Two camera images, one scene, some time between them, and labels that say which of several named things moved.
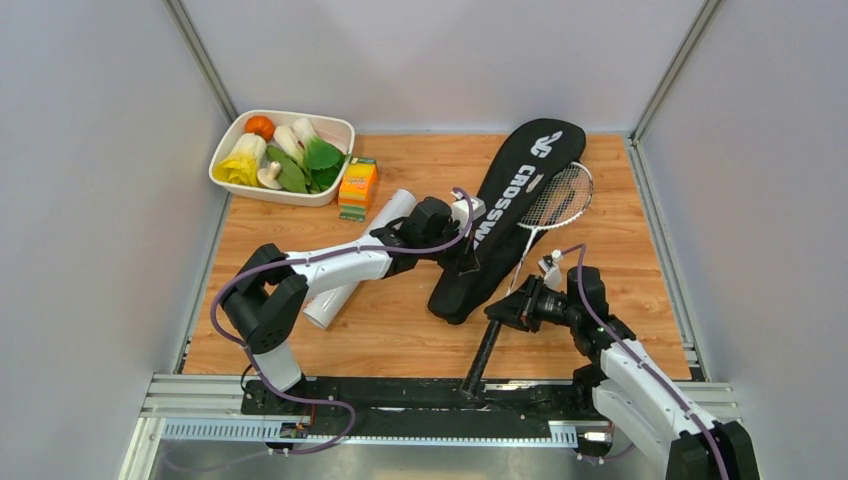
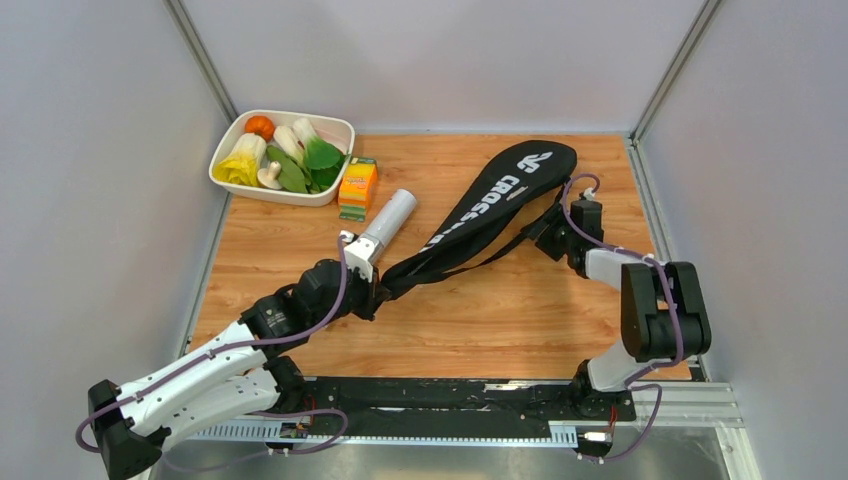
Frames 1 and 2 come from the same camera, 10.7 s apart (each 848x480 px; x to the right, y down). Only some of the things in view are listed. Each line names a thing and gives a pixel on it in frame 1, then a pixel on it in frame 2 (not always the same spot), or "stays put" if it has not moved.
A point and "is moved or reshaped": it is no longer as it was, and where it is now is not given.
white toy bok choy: x=289 y=144 stays put
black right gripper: x=518 y=308 to x=544 y=239
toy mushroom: x=269 y=176 stays put
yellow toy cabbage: x=243 y=164 stays put
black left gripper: x=466 y=259 to x=374 y=294
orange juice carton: x=356 y=187 stays put
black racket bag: x=516 y=165 is moved or reshaped
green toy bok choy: x=324 y=164 stays put
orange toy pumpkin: x=260 y=125 stays put
